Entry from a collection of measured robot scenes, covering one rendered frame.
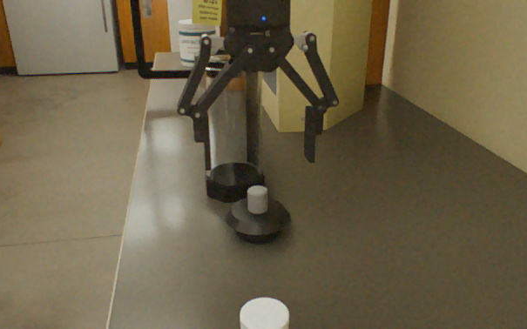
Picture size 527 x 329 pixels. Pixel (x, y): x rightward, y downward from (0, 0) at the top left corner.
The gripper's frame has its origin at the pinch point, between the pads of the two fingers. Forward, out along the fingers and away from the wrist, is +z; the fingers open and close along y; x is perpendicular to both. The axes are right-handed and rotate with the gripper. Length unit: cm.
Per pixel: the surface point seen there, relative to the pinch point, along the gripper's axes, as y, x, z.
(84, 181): 76, -223, 105
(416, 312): -14.3, 19.1, 12.0
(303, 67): -15.9, -39.1, -2.6
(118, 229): 48, -161, 105
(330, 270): -7.2, 10.3, 11.9
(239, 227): 3.1, 2.8, 9.1
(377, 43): -48, -76, -1
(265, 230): -0.1, 4.0, 9.1
